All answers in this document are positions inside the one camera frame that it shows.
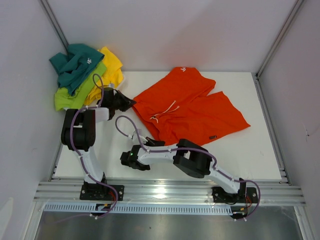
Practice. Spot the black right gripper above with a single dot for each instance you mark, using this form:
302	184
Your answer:
152	142

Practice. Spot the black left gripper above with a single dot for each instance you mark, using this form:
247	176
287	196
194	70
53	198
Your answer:
127	102

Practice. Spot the orange shorts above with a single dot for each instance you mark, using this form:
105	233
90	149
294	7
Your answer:
182	106

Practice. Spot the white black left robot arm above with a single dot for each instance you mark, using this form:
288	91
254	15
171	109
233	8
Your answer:
79	130

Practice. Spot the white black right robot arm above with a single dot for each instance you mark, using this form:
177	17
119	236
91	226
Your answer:
192	159

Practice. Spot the yellow shorts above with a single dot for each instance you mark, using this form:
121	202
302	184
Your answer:
113	74

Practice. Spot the lime green shorts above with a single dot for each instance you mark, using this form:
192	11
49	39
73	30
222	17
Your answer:
62	99

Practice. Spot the teal shorts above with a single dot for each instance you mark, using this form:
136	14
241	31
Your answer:
75	66

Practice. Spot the white perforated plastic basket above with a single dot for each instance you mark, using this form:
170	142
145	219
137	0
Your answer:
90	91

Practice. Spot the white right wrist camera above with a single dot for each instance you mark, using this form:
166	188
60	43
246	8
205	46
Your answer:
137	137

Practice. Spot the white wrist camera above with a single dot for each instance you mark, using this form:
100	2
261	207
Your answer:
110	87
137	137

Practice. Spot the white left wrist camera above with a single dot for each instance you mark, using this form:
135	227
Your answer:
110	87

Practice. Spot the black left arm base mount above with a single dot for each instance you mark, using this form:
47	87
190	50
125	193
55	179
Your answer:
96	192

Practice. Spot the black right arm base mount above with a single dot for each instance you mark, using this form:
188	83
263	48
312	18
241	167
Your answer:
220	196

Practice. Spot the aluminium frame post left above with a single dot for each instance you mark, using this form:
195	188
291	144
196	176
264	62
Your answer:
48	11

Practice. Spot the aluminium frame post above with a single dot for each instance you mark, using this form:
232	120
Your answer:
48	11
284	30

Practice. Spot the white slotted cable duct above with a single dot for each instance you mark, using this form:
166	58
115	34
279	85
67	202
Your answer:
122	208

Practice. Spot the aluminium frame post right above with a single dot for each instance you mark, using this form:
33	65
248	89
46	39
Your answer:
284	30

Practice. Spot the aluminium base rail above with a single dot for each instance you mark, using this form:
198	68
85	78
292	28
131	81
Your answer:
168	192

